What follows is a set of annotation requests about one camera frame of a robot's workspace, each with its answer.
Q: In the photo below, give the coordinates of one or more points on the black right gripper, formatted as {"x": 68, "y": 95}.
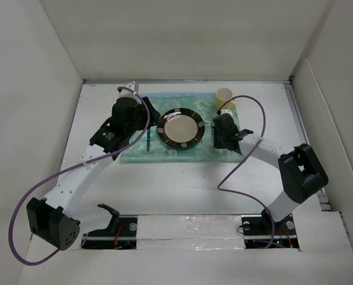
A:
{"x": 218, "y": 144}

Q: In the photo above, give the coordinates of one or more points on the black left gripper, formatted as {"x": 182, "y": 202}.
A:
{"x": 153, "y": 115}

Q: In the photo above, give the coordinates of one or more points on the green handled silver fork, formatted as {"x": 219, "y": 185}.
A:
{"x": 148, "y": 139}

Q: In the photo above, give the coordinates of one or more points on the dark rimmed cream plate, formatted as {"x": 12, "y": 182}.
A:
{"x": 181, "y": 128}

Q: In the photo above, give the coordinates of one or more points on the yellow ceramic mug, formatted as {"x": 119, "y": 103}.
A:
{"x": 224, "y": 99}

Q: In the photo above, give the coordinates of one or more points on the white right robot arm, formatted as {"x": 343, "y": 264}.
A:
{"x": 301, "y": 172}

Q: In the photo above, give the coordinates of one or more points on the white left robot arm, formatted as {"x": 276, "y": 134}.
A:
{"x": 57, "y": 218}

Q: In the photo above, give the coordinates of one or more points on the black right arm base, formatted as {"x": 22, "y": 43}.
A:
{"x": 257, "y": 232}

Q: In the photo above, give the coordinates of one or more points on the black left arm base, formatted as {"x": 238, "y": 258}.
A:
{"x": 121, "y": 237}

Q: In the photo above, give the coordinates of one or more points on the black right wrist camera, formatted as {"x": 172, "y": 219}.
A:
{"x": 224, "y": 124}

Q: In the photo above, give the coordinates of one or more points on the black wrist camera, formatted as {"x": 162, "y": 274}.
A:
{"x": 224, "y": 124}
{"x": 125, "y": 114}

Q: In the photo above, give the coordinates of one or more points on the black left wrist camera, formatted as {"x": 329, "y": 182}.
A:
{"x": 125, "y": 114}

